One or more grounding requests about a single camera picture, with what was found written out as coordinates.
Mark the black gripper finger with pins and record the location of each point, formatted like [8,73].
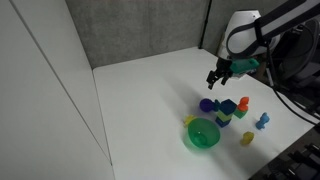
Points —
[226,78]
[211,79]

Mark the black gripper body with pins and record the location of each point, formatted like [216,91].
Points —
[224,66]

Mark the purple spiky ball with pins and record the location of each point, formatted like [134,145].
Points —
[206,105]

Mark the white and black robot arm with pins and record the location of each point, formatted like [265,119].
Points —
[246,33]

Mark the green translucent plastic bowl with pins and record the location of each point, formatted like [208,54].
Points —
[203,135]

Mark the dark blue cube block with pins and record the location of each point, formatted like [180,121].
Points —
[228,106]

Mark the orange small block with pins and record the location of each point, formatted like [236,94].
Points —
[243,103]

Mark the lime green block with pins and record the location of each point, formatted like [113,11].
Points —
[224,116]

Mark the green cube block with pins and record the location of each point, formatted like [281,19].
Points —
[240,114]

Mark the black stand pole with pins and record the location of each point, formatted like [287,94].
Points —
[205,25]

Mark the yellow spiky star toy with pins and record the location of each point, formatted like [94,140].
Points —
[188,120]

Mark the light blue animal toy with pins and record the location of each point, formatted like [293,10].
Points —
[263,121]

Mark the yellow duck toy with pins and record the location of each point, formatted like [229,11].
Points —
[247,138]

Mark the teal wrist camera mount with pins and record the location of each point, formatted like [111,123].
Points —
[245,65]

